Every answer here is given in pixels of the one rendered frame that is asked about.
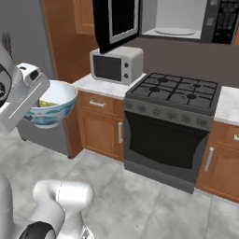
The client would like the white microwave turntable plate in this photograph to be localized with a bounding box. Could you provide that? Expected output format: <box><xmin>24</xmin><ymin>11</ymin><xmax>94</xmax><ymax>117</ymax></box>
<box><xmin>154</xmin><ymin>27</ymin><xmax>197</xmax><ymax>36</ymax></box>

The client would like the tall wooden side panel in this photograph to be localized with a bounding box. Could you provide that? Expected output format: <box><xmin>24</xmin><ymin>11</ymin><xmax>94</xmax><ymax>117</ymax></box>
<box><xmin>41</xmin><ymin>0</ymin><xmax>101</xmax><ymax>160</ymax></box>

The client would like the silver cupboard door handle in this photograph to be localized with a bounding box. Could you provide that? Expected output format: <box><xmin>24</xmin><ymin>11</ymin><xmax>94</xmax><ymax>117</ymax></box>
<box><xmin>204</xmin><ymin>146</ymin><xmax>216</xmax><ymax>173</ymax></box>
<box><xmin>117</xmin><ymin>121</ymin><xmax>124</xmax><ymax>145</ymax></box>

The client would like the black oven door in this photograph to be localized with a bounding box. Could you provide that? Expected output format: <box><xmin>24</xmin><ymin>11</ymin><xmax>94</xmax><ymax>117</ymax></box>
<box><xmin>123</xmin><ymin>110</ymin><xmax>210</xmax><ymax>185</ymax></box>

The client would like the wooden wall cupboard door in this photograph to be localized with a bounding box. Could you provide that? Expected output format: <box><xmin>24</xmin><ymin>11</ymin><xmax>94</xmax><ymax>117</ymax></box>
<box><xmin>73</xmin><ymin>0</ymin><xmax>96</xmax><ymax>35</ymax></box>

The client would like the white and blue bowl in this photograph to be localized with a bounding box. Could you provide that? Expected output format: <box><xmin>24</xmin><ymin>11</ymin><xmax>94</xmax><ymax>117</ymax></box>
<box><xmin>23</xmin><ymin>79</ymin><xmax>78</xmax><ymax>130</ymax></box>

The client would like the dark grey gas stove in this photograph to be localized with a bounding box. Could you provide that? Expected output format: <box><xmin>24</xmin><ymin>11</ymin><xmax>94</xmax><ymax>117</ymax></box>
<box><xmin>123</xmin><ymin>72</ymin><xmax>223</xmax><ymax>194</ymax></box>

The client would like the wooden drawer front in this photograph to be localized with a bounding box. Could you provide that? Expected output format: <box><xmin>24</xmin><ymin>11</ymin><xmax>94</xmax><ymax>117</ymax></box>
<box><xmin>78</xmin><ymin>91</ymin><xmax>126</xmax><ymax>119</ymax></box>
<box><xmin>210</xmin><ymin>120</ymin><xmax>239</xmax><ymax>149</ymax></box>

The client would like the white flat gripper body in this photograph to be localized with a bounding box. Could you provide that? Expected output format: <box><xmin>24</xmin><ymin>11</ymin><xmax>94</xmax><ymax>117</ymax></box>
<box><xmin>0</xmin><ymin>73</ymin><xmax>51</xmax><ymax>132</ymax></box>

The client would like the yellow lemon wedge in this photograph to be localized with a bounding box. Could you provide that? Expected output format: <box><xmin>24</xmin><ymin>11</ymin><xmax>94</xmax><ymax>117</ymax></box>
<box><xmin>38</xmin><ymin>99</ymin><xmax>59</xmax><ymax>108</ymax></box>

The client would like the grey microwave oven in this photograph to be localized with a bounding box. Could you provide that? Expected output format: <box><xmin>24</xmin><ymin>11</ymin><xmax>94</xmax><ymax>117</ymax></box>
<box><xmin>139</xmin><ymin>0</ymin><xmax>239</xmax><ymax>45</ymax></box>

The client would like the black microwave door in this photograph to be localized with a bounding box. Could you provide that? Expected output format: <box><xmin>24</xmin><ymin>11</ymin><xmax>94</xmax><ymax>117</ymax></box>
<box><xmin>91</xmin><ymin>0</ymin><xmax>143</xmax><ymax>55</ymax></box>

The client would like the grey fridge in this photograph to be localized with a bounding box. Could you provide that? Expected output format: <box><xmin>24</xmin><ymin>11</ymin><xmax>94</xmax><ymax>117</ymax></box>
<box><xmin>0</xmin><ymin>0</ymin><xmax>71</xmax><ymax>157</ymax></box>

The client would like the white toaster oven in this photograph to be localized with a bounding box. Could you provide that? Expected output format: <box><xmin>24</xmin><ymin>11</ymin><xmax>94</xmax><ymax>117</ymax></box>
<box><xmin>89</xmin><ymin>46</ymin><xmax>145</xmax><ymax>87</ymax></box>

